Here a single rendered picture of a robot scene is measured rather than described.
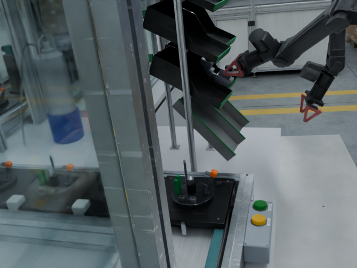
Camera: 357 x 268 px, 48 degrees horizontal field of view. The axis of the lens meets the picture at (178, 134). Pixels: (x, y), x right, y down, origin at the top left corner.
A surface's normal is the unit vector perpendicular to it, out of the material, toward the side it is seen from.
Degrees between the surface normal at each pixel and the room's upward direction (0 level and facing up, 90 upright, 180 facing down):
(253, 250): 90
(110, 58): 90
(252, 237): 0
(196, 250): 0
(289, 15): 90
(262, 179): 0
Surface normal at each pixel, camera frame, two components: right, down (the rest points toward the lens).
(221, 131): 0.57, -0.56
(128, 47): 0.96, 0.02
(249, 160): -0.11, -0.89
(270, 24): -0.13, 0.44
